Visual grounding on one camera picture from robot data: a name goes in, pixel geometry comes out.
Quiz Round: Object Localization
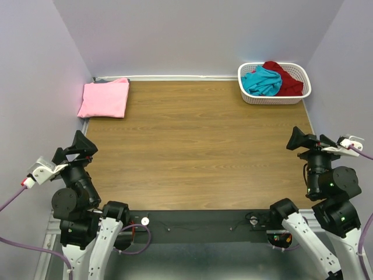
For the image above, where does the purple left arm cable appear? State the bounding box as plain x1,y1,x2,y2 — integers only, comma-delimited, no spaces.
0,186,152,280

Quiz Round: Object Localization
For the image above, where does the folded grey-blue t shirt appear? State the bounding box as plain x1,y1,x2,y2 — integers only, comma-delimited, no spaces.
94,78,131,84

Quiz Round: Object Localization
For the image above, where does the white plastic laundry basket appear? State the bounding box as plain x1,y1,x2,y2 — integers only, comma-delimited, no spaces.
237,62,312,105

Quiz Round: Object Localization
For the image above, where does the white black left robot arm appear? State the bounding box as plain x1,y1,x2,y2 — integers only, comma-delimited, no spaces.
51,130,130,279

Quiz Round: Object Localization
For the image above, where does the aluminium frame rail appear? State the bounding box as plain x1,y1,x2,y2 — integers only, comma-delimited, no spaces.
47,209,334,277

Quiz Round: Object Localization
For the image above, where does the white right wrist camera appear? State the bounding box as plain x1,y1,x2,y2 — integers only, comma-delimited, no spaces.
321,135,365,157

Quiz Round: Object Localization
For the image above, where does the turquoise t shirt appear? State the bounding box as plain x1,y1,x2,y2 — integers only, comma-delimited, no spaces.
241,65,283,96

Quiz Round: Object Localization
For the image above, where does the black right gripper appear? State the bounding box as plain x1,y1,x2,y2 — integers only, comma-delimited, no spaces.
286,124,347,195

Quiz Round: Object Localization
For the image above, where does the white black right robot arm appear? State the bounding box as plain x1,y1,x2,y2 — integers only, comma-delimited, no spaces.
268,127,372,279

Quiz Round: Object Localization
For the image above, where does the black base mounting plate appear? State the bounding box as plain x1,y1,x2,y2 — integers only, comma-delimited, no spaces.
115,209,299,251

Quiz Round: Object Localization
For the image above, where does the pink t shirt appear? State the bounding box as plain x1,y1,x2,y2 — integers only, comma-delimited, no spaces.
77,78,130,118

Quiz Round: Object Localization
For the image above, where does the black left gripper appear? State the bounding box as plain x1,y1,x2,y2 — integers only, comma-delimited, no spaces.
52,129,101,203

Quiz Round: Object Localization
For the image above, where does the dark red t shirt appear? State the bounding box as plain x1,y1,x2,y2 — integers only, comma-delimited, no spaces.
262,61,304,97

